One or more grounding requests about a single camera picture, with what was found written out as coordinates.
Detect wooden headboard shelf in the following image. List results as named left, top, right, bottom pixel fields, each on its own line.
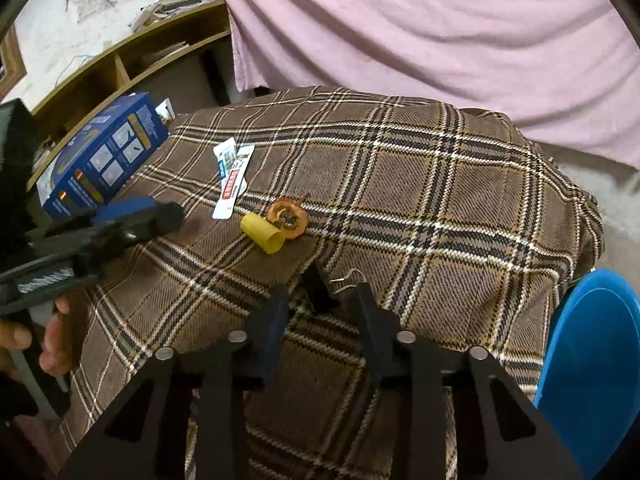
left=27, top=0, right=238, bottom=171

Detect blue cardboard box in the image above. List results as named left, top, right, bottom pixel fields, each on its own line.
left=36, top=91, right=170, bottom=220

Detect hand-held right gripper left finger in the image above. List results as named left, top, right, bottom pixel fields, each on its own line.
left=60, top=285, right=293, bottom=480

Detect blue plastic basin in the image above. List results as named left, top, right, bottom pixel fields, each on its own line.
left=532, top=268, right=640, bottom=466

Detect white toothpaste tube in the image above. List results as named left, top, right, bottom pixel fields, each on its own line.
left=212, top=145, right=256, bottom=220

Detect pink hanging cloth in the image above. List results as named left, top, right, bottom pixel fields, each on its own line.
left=200, top=0, right=640, bottom=171

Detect yellow tube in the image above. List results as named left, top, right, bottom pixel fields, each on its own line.
left=241, top=212, right=286, bottom=256

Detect wooden window frame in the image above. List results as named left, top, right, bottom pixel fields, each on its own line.
left=0, top=25, right=27, bottom=101

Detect black binder clip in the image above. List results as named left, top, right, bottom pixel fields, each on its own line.
left=302, top=262, right=363, bottom=313

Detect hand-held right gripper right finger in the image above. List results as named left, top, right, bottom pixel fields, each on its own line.
left=352, top=282, right=583, bottom=480

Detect loose papers in cubby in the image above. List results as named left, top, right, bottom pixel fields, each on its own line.
left=142, top=40, right=191, bottom=63

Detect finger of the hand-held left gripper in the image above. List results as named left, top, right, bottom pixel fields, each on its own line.
left=70, top=202, right=185, bottom=281
left=27, top=196, right=157, bottom=242

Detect brown plaid blanket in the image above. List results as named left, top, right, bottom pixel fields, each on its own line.
left=60, top=86, right=606, bottom=480

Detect orange round tape roll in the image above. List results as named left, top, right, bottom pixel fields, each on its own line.
left=266, top=199, right=307, bottom=238

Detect stack of books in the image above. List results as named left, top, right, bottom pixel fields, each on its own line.
left=129, top=0, right=203, bottom=31

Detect white green printed packet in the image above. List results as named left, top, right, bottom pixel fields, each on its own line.
left=213, top=138, right=247, bottom=197

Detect person's left hand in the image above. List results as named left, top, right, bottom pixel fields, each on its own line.
left=0, top=296, right=73, bottom=377

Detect white cable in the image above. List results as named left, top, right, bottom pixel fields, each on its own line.
left=55, top=52, right=96, bottom=86

